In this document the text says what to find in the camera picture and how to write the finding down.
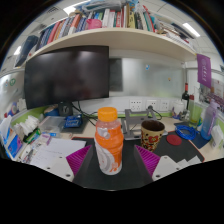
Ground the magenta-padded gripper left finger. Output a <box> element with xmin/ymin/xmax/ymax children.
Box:
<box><xmin>42</xmin><ymin>143</ymin><xmax>98</xmax><ymax>189</ymax></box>

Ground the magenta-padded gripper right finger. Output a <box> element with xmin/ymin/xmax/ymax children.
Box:
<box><xmin>133</xmin><ymin>143</ymin><xmax>184</xmax><ymax>187</ymax></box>

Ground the orange drink bottle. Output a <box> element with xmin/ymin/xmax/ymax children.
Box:
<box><xmin>94</xmin><ymin>106</ymin><xmax>125</xmax><ymax>176</ymax></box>

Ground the purple water bottle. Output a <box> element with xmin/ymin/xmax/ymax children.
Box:
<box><xmin>200</xmin><ymin>100</ymin><xmax>220</xmax><ymax>141</ymax></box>

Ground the yellow cup with red flowers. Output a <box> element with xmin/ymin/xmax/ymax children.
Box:
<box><xmin>140</xmin><ymin>119</ymin><xmax>166</xmax><ymax>153</ymax></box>

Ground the white paper sheet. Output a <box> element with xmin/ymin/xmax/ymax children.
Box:
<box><xmin>30</xmin><ymin>137</ymin><xmax>87</xmax><ymax>169</ymax></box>

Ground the grey metal laptop stand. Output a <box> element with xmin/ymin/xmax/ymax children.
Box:
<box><xmin>121</xmin><ymin>108</ymin><xmax>169</xmax><ymax>141</ymax></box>

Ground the flat round red coaster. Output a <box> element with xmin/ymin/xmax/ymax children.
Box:
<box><xmin>166</xmin><ymin>133</ymin><xmax>183</xmax><ymax>147</ymax></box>

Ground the black desk mat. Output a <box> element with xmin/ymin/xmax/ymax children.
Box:
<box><xmin>71</xmin><ymin>131</ymin><xmax>206</xmax><ymax>191</ymax></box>

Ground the clear plastic box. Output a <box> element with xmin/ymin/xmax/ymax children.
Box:
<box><xmin>39</xmin><ymin>115</ymin><xmax>66</xmax><ymax>134</ymax></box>

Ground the white ceramic jar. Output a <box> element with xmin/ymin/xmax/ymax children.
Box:
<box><xmin>172</xmin><ymin>99</ymin><xmax>185</xmax><ymax>118</ymax></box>

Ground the dark wine bottle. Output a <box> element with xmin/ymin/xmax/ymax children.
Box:
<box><xmin>181</xmin><ymin>83</ymin><xmax>190</xmax><ymax>111</ymax></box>

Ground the black computer monitor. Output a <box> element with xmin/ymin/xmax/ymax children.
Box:
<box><xmin>23</xmin><ymin>45</ymin><xmax>111</xmax><ymax>117</ymax></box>

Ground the group photo poster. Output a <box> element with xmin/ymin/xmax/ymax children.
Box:
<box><xmin>199</xmin><ymin>83</ymin><xmax>224</xmax><ymax>105</ymax></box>

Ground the purple pennant banner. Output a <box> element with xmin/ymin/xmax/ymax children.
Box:
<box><xmin>196</xmin><ymin>53</ymin><xmax>213</xmax><ymax>89</ymax></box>

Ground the wooden shelf with books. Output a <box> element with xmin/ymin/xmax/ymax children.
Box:
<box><xmin>14</xmin><ymin>0</ymin><xmax>198</xmax><ymax>68</ymax></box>

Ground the ceiling light panel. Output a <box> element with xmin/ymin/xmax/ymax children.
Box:
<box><xmin>182</xmin><ymin>22</ymin><xmax>201</xmax><ymax>38</ymax></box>

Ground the black cable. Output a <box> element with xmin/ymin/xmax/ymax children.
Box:
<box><xmin>71</xmin><ymin>101</ymin><xmax>98</xmax><ymax>126</ymax></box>

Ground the blue coiled cable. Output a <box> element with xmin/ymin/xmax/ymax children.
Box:
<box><xmin>174</xmin><ymin>124</ymin><xmax>198</xmax><ymax>141</ymax></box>

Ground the white wall socket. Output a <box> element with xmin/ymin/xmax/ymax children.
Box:
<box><xmin>159</xmin><ymin>99</ymin><xmax>171</xmax><ymax>112</ymax></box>
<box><xmin>145</xmin><ymin>99</ymin><xmax>158</xmax><ymax>111</ymax></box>
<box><xmin>129</xmin><ymin>98</ymin><xmax>144</xmax><ymax>113</ymax></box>

